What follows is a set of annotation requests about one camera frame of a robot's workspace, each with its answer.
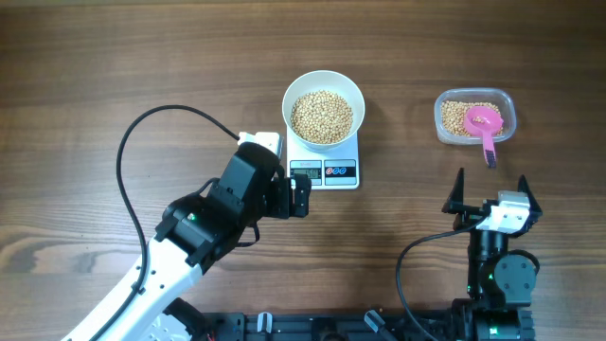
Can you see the pink plastic measuring scoop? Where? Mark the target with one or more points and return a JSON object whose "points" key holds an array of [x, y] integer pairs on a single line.
{"points": [[485, 123]]}

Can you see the soybeans in white bowl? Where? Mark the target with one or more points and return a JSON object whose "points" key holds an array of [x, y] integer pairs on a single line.
{"points": [[321, 117]]}

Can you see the soybeans pile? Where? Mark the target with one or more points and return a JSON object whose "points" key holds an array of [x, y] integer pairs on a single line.
{"points": [[453, 115]]}

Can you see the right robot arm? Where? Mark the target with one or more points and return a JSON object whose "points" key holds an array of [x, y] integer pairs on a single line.
{"points": [[500, 279]]}

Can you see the white bowl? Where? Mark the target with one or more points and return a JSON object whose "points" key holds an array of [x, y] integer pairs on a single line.
{"points": [[330, 81]]}

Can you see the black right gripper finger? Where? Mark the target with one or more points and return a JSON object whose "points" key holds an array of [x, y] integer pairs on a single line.
{"points": [[523, 187], [455, 200]]}

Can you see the clear plastic container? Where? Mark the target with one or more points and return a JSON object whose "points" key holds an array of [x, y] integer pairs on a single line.
{"points": [[496, 96]]}

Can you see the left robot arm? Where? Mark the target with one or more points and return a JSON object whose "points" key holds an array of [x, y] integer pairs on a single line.
{"points": [[195, 232]]}

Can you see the white digital kitchen scale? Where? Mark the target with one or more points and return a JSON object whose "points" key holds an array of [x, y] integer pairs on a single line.
{"points": [[336, 168]]}

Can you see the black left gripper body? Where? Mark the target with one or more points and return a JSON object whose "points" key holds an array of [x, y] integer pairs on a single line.
{"points": [[281, 206]]}

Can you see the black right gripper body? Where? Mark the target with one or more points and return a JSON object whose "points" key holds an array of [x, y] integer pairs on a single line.
{"points": [[472, 216]]}

